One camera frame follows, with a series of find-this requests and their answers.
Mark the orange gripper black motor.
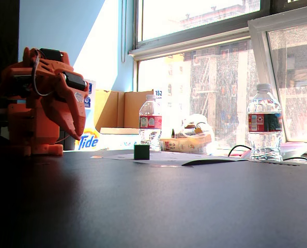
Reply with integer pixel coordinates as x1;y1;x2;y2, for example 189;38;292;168
49;70;90;141

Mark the green cube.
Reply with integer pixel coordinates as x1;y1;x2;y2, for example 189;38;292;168
133;144;151;160

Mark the white grid paper sheet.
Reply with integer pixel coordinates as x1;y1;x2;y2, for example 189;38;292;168
90;150;248;167

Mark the black box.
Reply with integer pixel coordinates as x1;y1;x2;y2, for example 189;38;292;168
59;130;76;151

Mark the Tide detergent box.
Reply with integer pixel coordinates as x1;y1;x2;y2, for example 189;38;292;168
75;79;101;151

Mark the brown cardboard box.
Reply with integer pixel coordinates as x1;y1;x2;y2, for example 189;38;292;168
94;89;154;129

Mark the flat white box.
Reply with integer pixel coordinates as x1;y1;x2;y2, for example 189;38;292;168
99;127;142;150

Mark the small clear water bottle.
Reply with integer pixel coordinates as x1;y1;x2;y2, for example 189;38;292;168
139;94;163;152

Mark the printed plastic snack bag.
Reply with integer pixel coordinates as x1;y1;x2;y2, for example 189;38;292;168
159;113;217;155

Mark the large clear water bottle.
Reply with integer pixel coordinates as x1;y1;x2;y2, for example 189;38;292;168
247;83;284;162

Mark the pink white container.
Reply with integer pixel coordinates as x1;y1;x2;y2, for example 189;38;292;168
280;142;307;160

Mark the thin reddish cable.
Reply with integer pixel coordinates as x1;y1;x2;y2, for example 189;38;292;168
55;135;72;144

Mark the gray servo cable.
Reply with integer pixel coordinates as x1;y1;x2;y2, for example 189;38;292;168
30;49;56;97

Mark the black cable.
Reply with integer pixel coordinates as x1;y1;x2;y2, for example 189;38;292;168
282;156;307;165
227;144;252;158

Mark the white leaning window frame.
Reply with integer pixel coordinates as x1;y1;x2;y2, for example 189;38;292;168
248;4;307;144

